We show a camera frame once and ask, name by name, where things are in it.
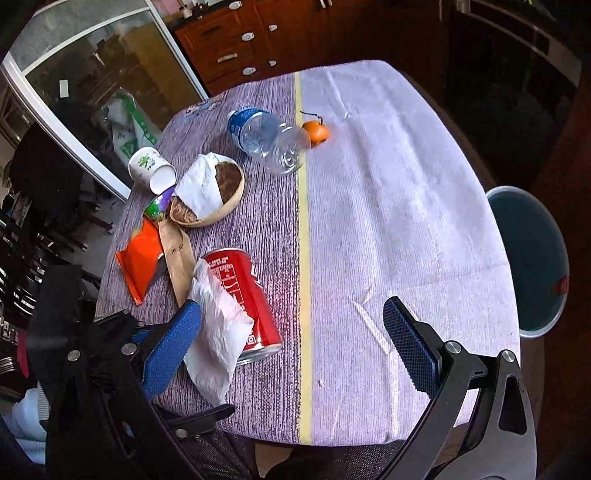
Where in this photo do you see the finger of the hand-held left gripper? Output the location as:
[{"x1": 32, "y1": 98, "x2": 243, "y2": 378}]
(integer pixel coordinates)
[{"x1": 154, "y1": 404, "x2": 236, "y2": 439}]

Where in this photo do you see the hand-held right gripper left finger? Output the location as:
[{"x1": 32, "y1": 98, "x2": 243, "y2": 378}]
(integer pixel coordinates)
[{"x1": 44, "y1": 300, "x2": 204, "y2": 480}]

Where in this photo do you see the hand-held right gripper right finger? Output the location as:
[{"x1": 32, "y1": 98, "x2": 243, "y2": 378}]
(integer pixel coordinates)
[{"x1": 381, "y1": 296, "x2": 536, "y2": 480}]

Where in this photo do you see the white tissue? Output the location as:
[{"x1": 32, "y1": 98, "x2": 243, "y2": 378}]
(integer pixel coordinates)
[{"x1": 184, "y1": 258, "x2": 254, "y2": 407}]

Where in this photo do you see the red soda can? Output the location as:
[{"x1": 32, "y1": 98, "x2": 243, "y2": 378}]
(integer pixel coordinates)
[{"x1": 202, "y1": 248, "x2": 283, "y2": 367}]

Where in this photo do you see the white paper cup green print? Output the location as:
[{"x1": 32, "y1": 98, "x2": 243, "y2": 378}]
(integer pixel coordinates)
[{"x1": 128, "y1": 147, "x2": 177, "y2": 195}]

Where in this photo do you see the person's left forearm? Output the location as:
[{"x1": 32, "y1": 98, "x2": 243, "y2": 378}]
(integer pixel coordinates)
[{"x1": 0, "y1": 388, "x2": 51, "y2": 464}]

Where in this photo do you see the brown paper sleeve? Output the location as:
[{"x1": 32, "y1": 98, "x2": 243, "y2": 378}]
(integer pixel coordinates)
[{"x1": 157, "y1": 222, "x2": 200, "y2": 308}]

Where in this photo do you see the orange snack packet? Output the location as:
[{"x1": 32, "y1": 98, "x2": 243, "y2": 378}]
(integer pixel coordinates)
[{"x1": 115, "y1": 217, "x2": 167, "y2": 305}]

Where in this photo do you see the purple white striped tablecloth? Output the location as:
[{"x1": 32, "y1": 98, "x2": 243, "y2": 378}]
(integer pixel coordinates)
[{"x1": 95, "y1": 60, "x2": 522, "y2": 448}]

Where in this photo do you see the black office chair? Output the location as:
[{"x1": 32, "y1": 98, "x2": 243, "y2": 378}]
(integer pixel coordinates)
[{"x1": 9, "y1": 122, "x2": 116, "y2": 252}]

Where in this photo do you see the white napkin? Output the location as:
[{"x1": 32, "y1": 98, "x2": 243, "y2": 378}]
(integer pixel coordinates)
[{"x1": 175, "y1": 152, "x2": 232, "y2": 217}]

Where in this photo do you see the woven basket with napkin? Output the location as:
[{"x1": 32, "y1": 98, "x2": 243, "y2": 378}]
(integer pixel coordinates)
[{"x1": 168, "y1": 154, "x2": 245, "y2": 228}]

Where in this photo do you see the green white plastic bag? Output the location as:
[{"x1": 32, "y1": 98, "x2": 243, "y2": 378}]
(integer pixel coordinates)
[{"x1": 104, "y1": 90, "x2": 162, "y2": 162}]

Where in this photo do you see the orange tangerine with stem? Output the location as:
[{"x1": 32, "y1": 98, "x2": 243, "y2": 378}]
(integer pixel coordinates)
[{"x1": 299, "y1": 111, "x2": 331, "y2": 147}]

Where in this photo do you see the clear bottle with blue label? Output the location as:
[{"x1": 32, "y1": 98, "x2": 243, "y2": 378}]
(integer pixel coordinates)
[{"x1": 226, "y1": 107, "x2": 311, "y2": 175}]

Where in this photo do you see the white framed glass door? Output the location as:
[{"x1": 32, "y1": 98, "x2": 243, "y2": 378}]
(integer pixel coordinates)
[{"x1": 0, "y1": 0, "x2": 211, "y2": 201}]

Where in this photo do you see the dark cabinet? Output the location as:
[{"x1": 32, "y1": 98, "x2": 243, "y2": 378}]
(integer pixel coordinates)
[{"x1": 443, "y1": 0, "x2": 585, "y2": 121}]

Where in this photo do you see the brown wooden drawer cabinet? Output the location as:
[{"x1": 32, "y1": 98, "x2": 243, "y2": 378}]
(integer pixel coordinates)
[{"x1": 173, "y1": 0, "x2": 446, "y2": 95}]

